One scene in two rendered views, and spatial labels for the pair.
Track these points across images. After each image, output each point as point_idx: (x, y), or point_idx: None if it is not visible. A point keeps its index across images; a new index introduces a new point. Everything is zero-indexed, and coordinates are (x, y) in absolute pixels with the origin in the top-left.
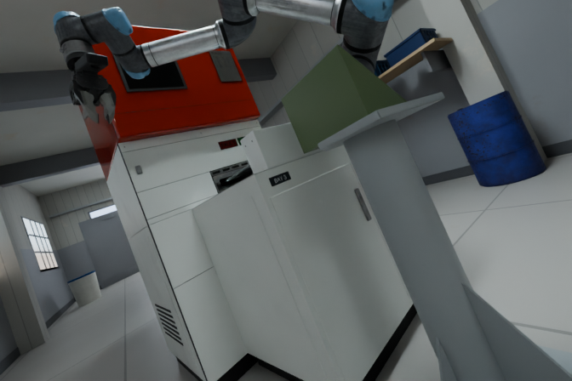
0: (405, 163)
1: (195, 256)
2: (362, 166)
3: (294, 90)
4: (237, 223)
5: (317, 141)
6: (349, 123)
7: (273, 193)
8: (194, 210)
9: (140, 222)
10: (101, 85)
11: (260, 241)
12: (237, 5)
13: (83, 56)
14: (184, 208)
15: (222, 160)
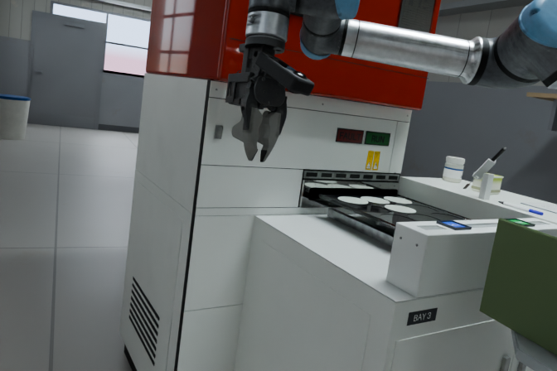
0: None
1: (228, 281)
2: None
3: (532, 237)
4: (321, 311)
5: (513, 323)
6: None
7: (403, 335)
8: (259, 222)
9: (181, 193)
10: (277, 99)
11: (341, 367)
12: (537, 68)
13: (287, 74)
14: (246, 211)
15: (329, 158)
